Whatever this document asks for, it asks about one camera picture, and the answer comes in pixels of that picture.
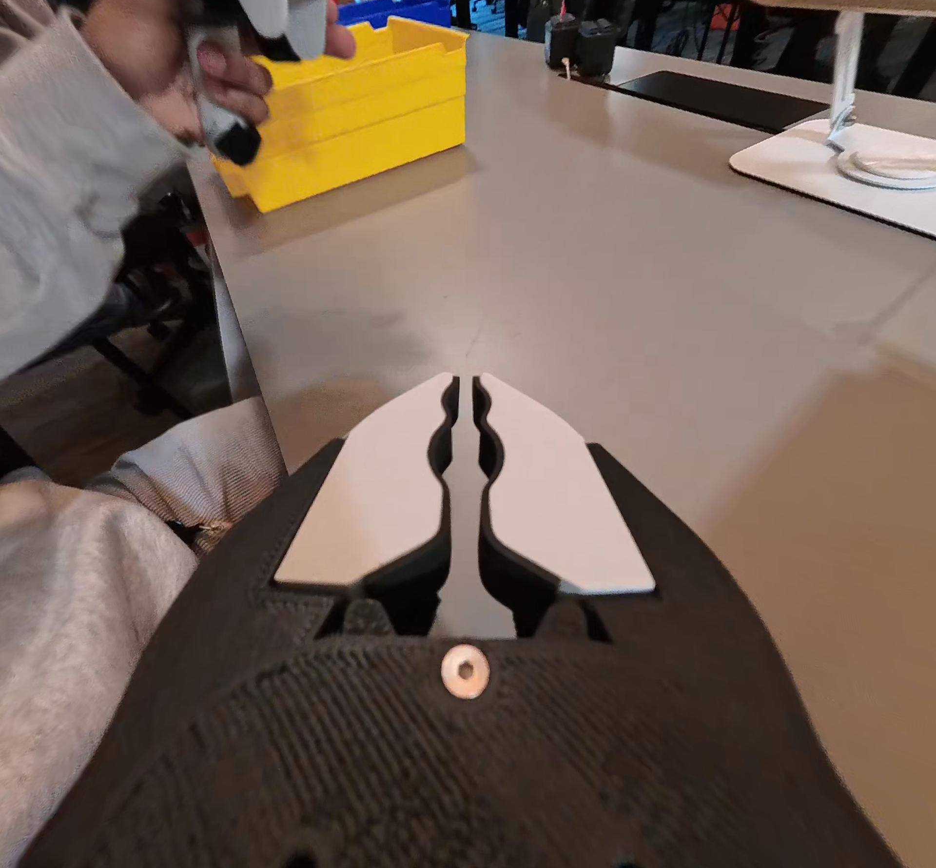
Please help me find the person's left hand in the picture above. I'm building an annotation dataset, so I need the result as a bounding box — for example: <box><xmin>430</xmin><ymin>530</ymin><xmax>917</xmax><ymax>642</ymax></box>
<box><xmin>82</xmin><ymin>0</ymin><xmax>359</xmax><ymax>146</ymax></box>

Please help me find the black desk pad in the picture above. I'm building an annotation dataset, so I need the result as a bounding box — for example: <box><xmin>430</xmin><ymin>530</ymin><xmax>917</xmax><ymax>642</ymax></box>
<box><xmin>618</xmin><ymin>71</ymin><xmax>831</xmax><ymax>135</ymax></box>

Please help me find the blue plastic bin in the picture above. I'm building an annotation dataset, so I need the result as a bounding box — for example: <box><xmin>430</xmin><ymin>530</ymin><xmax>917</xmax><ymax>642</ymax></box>
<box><xmin>335</xmin><ymin>0</ymin><xmax>454</xmax><ymax>31</ymax></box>

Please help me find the white document stand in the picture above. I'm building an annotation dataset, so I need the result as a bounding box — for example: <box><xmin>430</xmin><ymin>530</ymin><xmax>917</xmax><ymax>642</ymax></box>
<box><xmin>729</xmin><ymin>0</ymin><xmax>936</xmax><ymax>238</ymax></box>

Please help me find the grey desk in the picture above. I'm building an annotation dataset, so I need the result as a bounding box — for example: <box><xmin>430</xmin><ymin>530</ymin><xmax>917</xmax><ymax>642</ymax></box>
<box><xmin>186</xmin><ymin>27</ymin><xmax>936</xmax><ymax>868</ymax></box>

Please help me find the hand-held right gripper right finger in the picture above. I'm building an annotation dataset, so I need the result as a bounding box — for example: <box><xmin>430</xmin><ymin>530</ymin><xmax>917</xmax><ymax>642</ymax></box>
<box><xmin>471</xmin><ymin>373</ymin><xmax>657</xmax><ymax>638</ymax></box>

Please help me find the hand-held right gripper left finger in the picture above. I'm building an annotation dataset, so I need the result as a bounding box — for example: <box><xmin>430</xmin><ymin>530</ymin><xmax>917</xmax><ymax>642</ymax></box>
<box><xmin>273</xmin><ymin>373</ymin><xmax>462</xmax><ymax>638</ymax></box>

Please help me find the person's left forearm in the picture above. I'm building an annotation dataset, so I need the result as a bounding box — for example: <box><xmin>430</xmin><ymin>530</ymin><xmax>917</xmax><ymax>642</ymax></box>
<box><xmin>0</xmin><ymin>0</ymin><xmax>193</xmax><ymax>380</ymax></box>

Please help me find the person's grey sweatshirt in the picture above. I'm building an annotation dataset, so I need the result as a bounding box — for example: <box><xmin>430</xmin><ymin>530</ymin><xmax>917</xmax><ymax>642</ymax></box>
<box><xmin>0</xmin><ymin>397</ymin><xmax>288</xmax><ymax>868</ymax></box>

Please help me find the yellow plastic bin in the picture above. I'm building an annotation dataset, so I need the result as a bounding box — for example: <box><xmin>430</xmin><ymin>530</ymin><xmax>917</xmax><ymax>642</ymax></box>
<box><xmin>212</xmin><ymin>16</ymin><xmax>469</xmax><ymax>214</ymax></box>

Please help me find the black office chair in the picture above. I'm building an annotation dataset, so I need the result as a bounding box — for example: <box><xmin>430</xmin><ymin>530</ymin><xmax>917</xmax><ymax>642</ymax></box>
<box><xmin>88</xmin><ymin>188</ymin><xmax>220</xmax><ymax>419</ymax></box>

